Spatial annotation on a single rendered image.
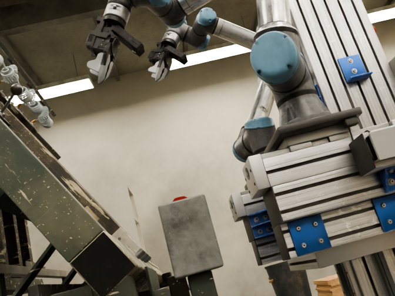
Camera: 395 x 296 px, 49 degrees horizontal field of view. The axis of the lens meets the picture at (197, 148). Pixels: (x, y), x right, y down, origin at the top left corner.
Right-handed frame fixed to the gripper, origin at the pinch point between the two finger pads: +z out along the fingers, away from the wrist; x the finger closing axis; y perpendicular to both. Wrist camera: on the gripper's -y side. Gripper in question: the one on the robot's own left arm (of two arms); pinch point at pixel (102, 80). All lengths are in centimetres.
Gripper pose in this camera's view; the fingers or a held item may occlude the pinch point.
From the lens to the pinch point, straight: 132.4
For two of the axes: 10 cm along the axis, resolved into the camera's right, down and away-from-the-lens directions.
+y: -9.7, -2.1, 0.8
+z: -2.3, 9.3, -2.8
